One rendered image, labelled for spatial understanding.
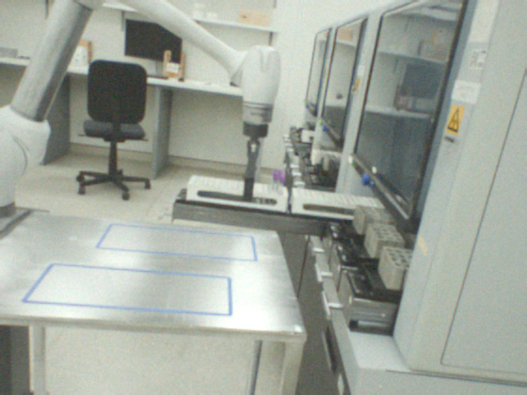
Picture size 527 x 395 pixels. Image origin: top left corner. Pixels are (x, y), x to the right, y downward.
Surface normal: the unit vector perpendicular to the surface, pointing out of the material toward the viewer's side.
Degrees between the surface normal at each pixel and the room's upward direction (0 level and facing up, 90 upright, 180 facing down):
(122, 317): 0
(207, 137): 90
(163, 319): 0
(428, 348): 90
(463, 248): 90
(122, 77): 98
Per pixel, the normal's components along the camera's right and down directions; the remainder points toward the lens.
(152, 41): -0.10, 0.29
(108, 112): 0.33, 0.46
